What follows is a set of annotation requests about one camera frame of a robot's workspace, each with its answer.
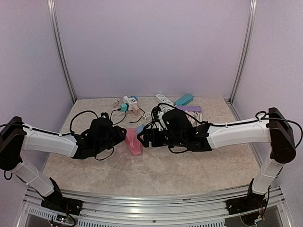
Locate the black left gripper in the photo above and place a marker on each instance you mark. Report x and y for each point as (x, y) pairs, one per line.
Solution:
(120, 136)

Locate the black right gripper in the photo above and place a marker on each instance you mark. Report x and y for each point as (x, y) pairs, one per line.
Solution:
(147, 138)

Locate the light blue plug adapter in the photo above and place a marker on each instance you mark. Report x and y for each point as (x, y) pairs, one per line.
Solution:
(139, 128)

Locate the pink triangular power strip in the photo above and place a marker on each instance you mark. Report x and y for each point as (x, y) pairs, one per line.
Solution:
(132, 142)

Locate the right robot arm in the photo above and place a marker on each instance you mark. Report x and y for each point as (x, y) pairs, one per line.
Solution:
(266, 127)

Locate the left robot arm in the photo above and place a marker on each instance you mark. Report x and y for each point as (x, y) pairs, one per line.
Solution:
(16, 137)

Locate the teal plug adapter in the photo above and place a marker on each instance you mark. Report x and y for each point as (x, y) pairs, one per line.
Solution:
(124, 107)

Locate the white charger plug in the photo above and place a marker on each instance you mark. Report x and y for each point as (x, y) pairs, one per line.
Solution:
(125, 98)

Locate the white cube socket adapter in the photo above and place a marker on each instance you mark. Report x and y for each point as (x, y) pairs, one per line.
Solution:
(131, 101)

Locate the pink cube socket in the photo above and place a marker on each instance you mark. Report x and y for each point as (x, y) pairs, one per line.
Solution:
(190, 118)

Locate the purple power strip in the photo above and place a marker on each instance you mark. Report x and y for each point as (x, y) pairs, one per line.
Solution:
(190, 108)

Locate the teal power strip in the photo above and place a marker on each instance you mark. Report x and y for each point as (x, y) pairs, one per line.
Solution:
(184, 100)

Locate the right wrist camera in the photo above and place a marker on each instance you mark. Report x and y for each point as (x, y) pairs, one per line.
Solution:
(157, 120)

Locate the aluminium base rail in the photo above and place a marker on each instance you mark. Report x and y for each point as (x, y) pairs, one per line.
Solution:
(210, 209)

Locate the aluminium frame post right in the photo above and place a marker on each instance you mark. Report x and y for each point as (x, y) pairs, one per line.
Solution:
(245, 50)

